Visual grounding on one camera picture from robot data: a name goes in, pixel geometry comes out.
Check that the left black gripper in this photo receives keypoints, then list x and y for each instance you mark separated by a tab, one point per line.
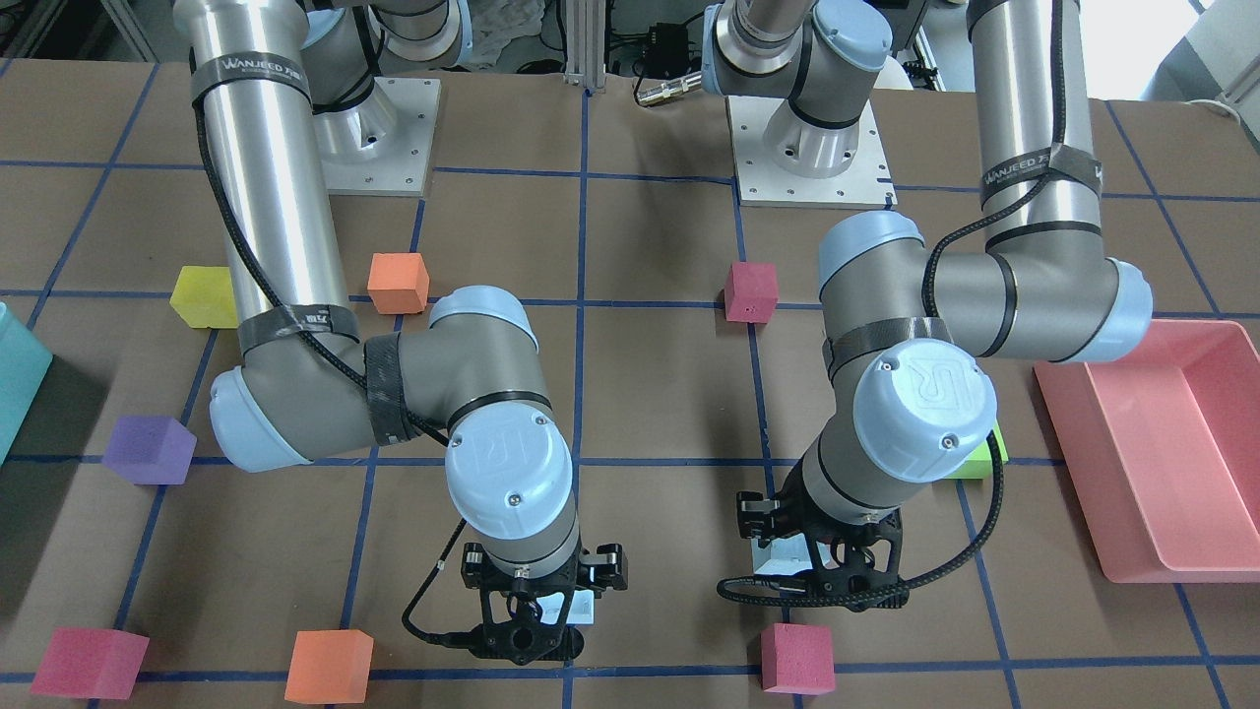
757	515

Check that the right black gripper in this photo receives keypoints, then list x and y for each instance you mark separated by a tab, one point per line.
605	568

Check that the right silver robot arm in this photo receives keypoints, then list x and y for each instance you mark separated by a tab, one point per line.
290	108

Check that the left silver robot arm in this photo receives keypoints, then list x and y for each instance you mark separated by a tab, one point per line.
906	325

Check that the far crimson block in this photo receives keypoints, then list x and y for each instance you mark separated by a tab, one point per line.
797	659

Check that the green foam block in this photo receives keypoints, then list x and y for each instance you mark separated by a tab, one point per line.
979	464

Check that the far orange block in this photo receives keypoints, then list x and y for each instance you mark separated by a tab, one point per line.
329	667

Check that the orange block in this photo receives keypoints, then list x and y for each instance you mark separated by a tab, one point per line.
329	667
398	284

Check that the near crimson block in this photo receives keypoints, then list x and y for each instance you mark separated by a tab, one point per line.
751	292

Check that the pink plastic tray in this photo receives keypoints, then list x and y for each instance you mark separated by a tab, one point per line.
1162	447

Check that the near orange block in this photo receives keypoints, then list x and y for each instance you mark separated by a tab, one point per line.
398	284

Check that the purple foam block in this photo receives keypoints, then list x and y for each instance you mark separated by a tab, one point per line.
150	450

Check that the crimson foam block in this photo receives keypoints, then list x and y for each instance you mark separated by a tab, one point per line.
90	663

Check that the yellow foam block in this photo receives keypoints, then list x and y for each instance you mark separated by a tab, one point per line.
203	297

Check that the cyan plastic tray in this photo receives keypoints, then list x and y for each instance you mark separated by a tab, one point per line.
24	363

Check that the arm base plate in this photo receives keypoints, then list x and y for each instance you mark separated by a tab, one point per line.
383	145
783	162

